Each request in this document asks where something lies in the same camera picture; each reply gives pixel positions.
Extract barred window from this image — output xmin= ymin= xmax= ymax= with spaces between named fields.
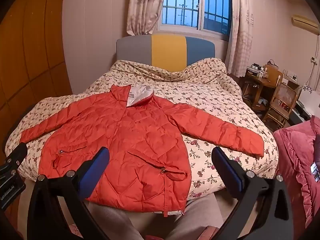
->
xmin=156 ymin=0 xmax=234 ymax=42

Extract wooden wardrobe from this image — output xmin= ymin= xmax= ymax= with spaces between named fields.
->
xmin=0 ymin=0 xmax=73 ymax=140

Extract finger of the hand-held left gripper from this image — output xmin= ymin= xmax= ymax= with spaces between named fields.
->
xmin=5 ymin=142 xmax=28 ymax=168

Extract dark round tin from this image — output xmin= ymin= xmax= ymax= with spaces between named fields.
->
xmin=246 ymin=66 xmax=260 ymax=77

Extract orange puffer jacket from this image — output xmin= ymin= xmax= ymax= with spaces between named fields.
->
xmin=19 ymin=84 xmax=265 ymax=217

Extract person's grey trousers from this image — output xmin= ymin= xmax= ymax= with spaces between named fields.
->
xmin=84 ymin=192 xmax=227 ymax=240

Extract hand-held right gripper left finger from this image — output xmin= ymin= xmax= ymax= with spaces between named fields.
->
xmin=27 ymin=146 xmax=110 ymax=240

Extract wooden chair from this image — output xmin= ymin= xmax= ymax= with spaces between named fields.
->
xmin=262 ymin=69 xmax=300 ymax=130

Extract wall air conditioner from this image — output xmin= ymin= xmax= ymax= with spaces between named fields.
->
xmin=291 ymin=15 xmax=320 ymax=34

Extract floral quilt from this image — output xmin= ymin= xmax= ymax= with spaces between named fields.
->
xmin=4 ymin=57 xmax=279 ymax=198

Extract grey yellow blue headboard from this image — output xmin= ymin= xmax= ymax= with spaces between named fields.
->
xmin=116 ymin=33 xmax=216 ymax=67

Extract wooden desk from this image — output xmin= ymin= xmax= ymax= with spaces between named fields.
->
xmin=241 ymin=72 xmax=283 ymax=110

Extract pink ruffled blanket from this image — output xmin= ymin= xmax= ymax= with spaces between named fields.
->
xmin=272 ymin=115 xmax=320 ymax=230

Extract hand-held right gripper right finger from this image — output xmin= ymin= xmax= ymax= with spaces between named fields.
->
xmin=211 ymin=146 xmax=294 ymax=240

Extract long patterned curtain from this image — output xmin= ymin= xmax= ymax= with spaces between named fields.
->
xmin=225 ymin=0 xmax=254 ymax=78

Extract short patterned curtain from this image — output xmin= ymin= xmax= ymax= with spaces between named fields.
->
xmin=126 ymin=0 xmax=168 ymax=36

